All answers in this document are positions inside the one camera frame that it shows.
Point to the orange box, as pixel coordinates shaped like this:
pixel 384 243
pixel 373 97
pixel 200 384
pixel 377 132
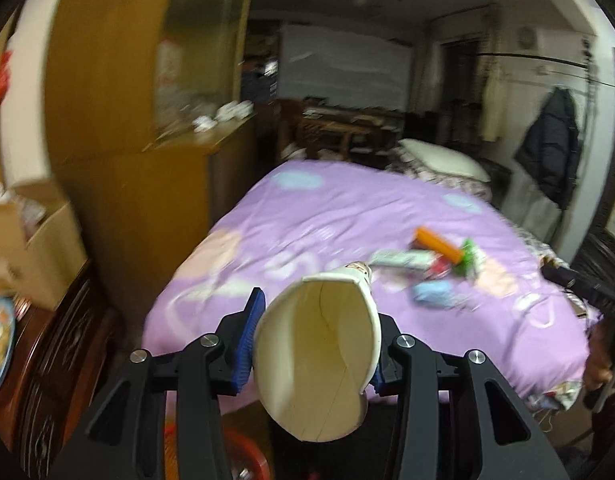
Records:
pixel 435 241

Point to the cardboard box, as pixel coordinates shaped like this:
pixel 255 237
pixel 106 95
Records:
pixel 47 255

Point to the floral bed sheet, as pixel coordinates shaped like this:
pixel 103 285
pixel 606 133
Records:
pixel 557 395

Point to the wooden table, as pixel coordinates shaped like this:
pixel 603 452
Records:
pixel 337 125

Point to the green snack packet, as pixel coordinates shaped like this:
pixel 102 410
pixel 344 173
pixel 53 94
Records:
pixel 470 255

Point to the black puffer jacket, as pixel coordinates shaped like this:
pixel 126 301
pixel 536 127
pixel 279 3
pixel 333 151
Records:
pixel 547 150

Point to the dark storage shelf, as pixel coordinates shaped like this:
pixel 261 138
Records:
pixel 260 80

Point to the white pillow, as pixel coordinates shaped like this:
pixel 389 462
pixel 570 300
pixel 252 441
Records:
pixel 442 160

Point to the red plastic basket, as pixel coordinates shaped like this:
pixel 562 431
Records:
pixel 242 452

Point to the red wall hanging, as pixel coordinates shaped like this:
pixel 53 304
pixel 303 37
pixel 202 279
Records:
pixel 5 75

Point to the beige coat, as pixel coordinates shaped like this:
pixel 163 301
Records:
pixel 493 110

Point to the person's right hand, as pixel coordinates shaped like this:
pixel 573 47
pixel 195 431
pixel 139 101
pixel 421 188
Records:
pixel 595 365

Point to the small crumpled white paper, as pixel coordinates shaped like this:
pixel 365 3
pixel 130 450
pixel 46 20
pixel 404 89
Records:
pixel 202 123

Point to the purple printed blanket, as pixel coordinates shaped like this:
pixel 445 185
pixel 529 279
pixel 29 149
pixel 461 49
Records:
pixel 337 210

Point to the red and white sign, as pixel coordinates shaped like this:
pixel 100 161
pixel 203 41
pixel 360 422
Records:
pixel 168 67

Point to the white paper cup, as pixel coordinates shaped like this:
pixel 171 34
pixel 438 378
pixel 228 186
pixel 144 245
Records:
pixel 317 350

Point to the wooden glass-front cabinet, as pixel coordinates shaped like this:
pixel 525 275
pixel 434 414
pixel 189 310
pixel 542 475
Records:
pixel 112 110

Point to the blue face mask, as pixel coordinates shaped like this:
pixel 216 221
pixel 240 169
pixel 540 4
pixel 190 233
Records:
pixel 432 292

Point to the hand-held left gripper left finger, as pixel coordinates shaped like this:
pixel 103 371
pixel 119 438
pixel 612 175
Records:
pixel 250 340

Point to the white cloth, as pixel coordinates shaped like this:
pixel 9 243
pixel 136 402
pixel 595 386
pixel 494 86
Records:
pixel 232 110

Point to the folded floral quilt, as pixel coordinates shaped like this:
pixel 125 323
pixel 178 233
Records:
pixel 467 187

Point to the white board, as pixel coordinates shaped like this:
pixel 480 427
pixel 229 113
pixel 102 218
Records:
pixel 347 70

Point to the clear red wrapper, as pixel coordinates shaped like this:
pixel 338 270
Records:
pixel 440 266

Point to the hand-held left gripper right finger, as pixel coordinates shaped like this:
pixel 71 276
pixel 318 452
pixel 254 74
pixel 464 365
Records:
pixel 412 360

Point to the black metal coat rack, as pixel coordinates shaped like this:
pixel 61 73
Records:
pixel 589 67

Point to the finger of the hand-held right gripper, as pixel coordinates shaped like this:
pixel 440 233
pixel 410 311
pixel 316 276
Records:
pixel 562 276

